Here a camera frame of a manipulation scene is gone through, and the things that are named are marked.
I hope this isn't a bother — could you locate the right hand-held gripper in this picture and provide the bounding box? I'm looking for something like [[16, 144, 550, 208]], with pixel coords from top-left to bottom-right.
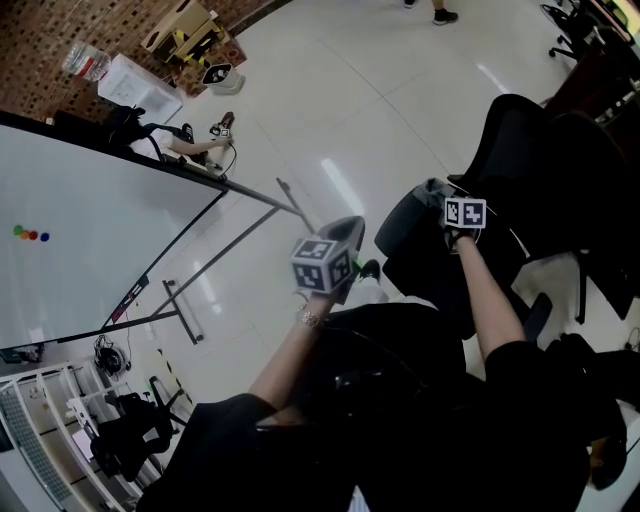
[[442, 197, 488, 230]]

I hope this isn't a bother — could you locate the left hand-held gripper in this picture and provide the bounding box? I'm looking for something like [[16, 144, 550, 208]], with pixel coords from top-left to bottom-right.
[[290, 215, 366, 305]]

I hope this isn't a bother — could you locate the grey cloth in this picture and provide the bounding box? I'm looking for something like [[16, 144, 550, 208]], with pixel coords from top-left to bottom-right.
[[413, 177, 457, 209]]

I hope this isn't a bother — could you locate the person's left forearm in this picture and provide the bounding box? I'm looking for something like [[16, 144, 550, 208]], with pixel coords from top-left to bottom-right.
[[248, 292, 334, 426]]

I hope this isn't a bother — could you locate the person's right forearm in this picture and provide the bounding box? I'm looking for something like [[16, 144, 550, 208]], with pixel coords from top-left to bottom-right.
[[452, 234, 529, 361]]

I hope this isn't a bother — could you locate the black wrist band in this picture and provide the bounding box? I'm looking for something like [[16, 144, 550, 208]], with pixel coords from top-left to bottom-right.
[[444, 227, 479, 254]]

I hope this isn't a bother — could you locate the person's black shoe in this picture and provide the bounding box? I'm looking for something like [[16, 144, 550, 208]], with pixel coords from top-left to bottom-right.
[[355, 258, 382, 287]]

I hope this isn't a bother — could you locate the black office chair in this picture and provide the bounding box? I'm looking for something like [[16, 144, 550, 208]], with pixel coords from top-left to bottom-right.
[[549, 112, 640, 324], [373, 93, 591, 346], [541, 0, 601, 62]]

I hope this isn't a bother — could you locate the black whiteboard stand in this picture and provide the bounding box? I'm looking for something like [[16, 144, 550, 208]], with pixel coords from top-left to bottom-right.
[[102, 177, 314, 346]]

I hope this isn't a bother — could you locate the dark wooden table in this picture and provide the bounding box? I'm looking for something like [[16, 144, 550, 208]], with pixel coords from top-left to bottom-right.
[[544, 0, 640, 151]]

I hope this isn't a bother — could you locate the person's black clothing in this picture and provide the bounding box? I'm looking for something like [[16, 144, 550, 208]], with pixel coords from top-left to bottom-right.
[[134, 302, 629, 512]]

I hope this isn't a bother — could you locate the white waste bin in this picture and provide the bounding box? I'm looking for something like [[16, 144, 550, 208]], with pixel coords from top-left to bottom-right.
[[201, 62, 246, 96]]

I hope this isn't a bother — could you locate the large whiteboard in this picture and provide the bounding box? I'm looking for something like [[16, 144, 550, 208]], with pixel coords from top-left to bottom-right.
[[0, 112, 230, 351]]

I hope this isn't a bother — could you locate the small black chair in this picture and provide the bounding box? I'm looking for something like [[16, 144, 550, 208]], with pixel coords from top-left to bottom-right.
[[89, 377, 189, 482]]

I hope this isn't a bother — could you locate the white box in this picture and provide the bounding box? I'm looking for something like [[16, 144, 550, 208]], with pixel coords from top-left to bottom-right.
[[97, 53, 184, 124]]

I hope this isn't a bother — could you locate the brown cardboard box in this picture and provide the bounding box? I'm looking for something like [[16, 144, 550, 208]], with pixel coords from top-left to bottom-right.
[[140, 0, 226, 64]]

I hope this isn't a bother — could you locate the clear water bottle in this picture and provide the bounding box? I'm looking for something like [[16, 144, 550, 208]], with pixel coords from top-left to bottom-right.
[[62, 40, 112, 84]]

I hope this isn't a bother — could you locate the white metal shelf rack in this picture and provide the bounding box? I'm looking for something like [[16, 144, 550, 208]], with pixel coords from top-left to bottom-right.
[[0, 360, 166, 512]]

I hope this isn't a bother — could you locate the silver bracelet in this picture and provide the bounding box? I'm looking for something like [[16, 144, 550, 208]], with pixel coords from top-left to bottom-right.
[[294, 305, 324, 329]]

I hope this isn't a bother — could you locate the black cable bundle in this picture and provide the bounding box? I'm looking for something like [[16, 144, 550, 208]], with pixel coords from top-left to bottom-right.
[[93, 333, 132, 377]]

